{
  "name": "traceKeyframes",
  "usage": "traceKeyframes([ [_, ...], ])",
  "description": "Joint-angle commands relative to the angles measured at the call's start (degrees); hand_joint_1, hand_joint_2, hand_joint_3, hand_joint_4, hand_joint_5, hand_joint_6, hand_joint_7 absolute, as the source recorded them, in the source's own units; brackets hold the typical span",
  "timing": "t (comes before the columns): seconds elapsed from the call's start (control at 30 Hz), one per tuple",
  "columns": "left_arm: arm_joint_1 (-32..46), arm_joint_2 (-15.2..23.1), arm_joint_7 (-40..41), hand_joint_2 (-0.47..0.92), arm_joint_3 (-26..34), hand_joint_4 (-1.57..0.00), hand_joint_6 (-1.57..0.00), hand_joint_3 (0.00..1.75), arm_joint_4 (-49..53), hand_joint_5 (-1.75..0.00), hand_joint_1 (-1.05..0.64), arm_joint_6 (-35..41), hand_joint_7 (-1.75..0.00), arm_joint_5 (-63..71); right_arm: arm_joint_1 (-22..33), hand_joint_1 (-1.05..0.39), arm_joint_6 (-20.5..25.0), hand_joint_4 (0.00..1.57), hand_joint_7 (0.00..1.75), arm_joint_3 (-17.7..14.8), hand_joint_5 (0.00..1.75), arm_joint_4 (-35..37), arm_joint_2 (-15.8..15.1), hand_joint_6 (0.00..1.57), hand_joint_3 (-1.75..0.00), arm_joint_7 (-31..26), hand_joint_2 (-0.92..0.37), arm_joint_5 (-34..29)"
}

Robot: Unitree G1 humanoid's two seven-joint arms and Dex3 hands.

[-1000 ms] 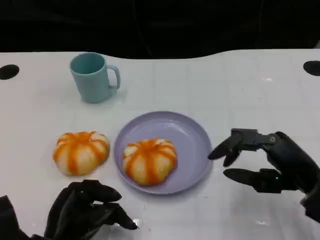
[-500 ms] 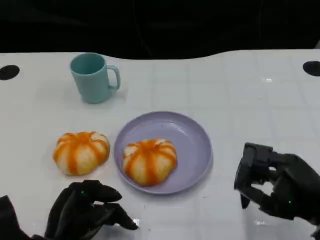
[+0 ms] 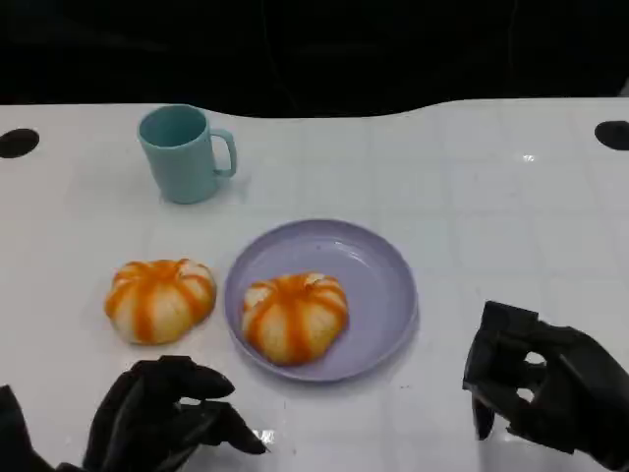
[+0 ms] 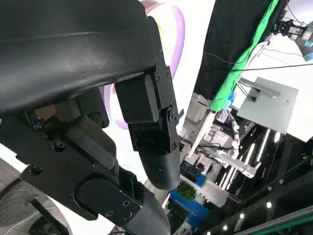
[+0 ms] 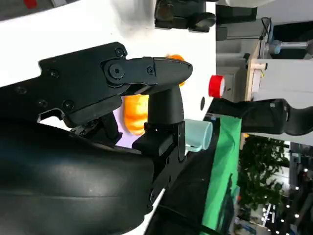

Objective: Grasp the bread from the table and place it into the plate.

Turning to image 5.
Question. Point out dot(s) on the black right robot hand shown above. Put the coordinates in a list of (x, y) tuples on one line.
[(73, 171)]

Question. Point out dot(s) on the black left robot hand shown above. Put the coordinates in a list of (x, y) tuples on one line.
[(181, 17)]

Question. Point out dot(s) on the orange white toy bread roll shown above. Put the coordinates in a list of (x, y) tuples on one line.
[(135, 115), (176, 57)]

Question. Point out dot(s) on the lilac plate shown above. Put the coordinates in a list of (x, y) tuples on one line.
[(127, 142)]

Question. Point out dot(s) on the red tape roll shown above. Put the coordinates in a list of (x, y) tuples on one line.
[(215, 85)]

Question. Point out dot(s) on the black round table grommet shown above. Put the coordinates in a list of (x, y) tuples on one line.
[(202, 103)]

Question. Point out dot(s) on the black backdrop cloth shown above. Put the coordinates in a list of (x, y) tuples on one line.
[(185, 195)]

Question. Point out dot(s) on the pale green mug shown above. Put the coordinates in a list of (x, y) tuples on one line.
[(195, 133)]

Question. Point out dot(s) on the green cloth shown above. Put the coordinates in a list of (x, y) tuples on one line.
[(220, 171)]

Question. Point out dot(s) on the red square marker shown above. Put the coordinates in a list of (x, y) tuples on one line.
[(29, 3)]

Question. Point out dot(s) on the green leafy plant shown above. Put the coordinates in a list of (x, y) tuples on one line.
[(259, 176)]

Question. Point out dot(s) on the light wooden frame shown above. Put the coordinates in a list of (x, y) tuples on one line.
[(255, 66)]

